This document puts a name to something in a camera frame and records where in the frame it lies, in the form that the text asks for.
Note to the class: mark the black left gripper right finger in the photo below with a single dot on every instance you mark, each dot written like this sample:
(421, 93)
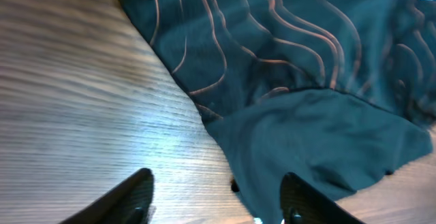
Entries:
(303, 204)

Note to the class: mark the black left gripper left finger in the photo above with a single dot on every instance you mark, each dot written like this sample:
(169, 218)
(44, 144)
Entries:
(127, 203)

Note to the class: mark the black printed cycling jersey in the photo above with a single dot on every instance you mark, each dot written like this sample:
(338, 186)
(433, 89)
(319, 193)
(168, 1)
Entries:
(339, 92)

